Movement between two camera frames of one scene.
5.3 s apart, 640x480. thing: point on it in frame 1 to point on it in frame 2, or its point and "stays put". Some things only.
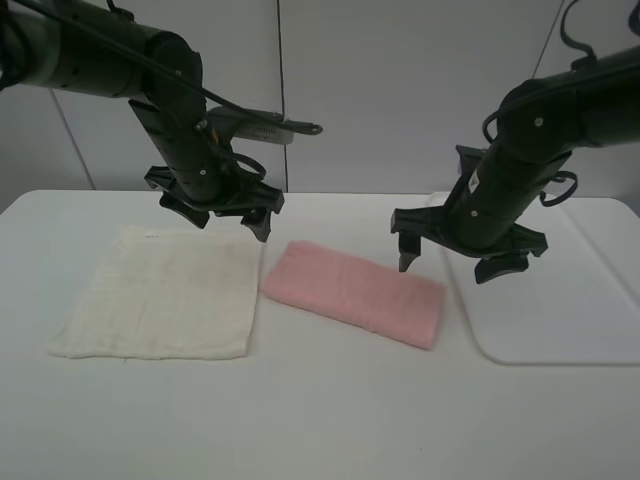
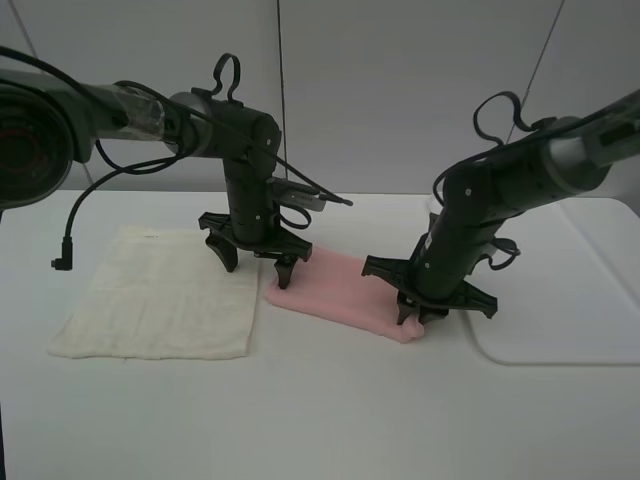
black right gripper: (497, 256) to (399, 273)
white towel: (165, 294) stays put
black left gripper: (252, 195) to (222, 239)
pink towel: (392, 302) stays put
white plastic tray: (576, 304) stays put
